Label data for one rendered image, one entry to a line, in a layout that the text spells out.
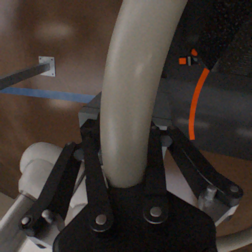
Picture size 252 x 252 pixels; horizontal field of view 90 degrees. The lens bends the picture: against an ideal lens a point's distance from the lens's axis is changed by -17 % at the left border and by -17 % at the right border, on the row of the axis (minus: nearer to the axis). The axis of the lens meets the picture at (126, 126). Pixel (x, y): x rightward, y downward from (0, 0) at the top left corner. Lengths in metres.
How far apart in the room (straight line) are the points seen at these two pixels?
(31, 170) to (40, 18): 1.48
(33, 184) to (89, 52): 1.21
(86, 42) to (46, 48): 0.45
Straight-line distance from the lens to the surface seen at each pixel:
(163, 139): 0.16
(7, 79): 1.34
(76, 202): 0.52
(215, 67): 0.71
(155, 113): 0.68
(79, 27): 1.49
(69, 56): 1.56
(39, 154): 0.52
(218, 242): 0.31
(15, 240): 0.49
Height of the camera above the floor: 1.31
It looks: 56 degrees down
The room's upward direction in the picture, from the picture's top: 157 degrees counter-clockwise
